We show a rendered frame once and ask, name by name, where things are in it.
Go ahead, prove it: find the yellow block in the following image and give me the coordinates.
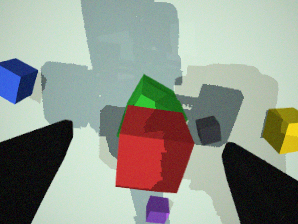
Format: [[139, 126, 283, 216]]
[[262, 108, 298, 155]]

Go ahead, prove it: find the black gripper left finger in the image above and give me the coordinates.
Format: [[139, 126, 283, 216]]
[[0, 120, 73, 224]]

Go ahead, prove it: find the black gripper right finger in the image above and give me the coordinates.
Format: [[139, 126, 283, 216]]
[[222, 141, 298, 224]]

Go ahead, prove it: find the small purple block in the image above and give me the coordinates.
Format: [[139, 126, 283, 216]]
[[145, 196, 170, 224]]

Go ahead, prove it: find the red block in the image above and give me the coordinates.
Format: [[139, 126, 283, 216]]
[[114, 105, 194, 193]]

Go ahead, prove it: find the blue block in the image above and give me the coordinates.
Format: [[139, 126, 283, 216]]
[[0, 59, 39, 104]]

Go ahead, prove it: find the green block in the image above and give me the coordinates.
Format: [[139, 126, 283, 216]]
[[124, 73, 178, 112], [116, 80, 188, 137]]

